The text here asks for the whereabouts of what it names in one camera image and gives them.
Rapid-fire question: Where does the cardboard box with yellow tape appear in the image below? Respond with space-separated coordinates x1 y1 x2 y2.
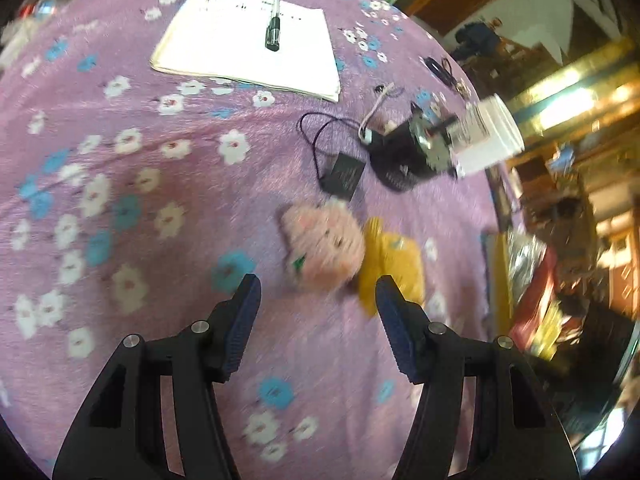
482 230 561 361

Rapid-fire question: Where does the dark blue jacket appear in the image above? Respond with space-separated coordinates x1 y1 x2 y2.
455 17 506 56

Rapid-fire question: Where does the white paper pad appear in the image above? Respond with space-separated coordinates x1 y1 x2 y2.
149 0 342 103

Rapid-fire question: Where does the golden pillar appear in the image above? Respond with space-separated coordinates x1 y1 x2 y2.
515 35 640 131

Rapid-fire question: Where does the pink plush toy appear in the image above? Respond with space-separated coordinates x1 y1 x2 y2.
279 199 366 292

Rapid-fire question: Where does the clear bag with grey cloth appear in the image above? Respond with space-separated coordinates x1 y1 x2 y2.
507 232 548 281

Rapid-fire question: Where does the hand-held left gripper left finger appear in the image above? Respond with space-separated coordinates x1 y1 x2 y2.
52 273 262 480

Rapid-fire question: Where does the black tag with cord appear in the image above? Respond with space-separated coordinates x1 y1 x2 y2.
299 111 367 202

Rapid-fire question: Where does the black silver pen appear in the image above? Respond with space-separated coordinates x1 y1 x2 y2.
265 0 282 53

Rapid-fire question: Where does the white cord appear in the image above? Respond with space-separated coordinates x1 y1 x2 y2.
359 85 401 141

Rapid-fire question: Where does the black electronic device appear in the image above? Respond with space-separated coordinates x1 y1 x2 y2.
367 102 458 193

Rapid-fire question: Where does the purple floral tablecloth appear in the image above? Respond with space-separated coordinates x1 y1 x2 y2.
0 0 516 480

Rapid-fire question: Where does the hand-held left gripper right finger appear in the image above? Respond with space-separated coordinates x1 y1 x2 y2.
375 275 581 480

